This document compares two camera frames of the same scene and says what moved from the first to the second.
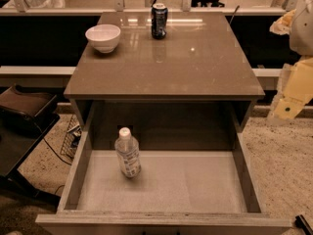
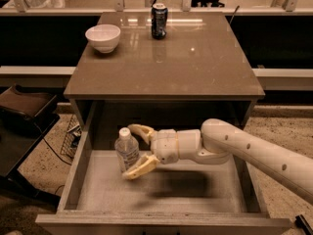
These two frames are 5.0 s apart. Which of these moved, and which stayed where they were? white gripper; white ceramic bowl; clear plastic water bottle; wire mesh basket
Moved: white gripper
Stayed: white ceramic bowl; clear plastic water bottle; wire mesh basket
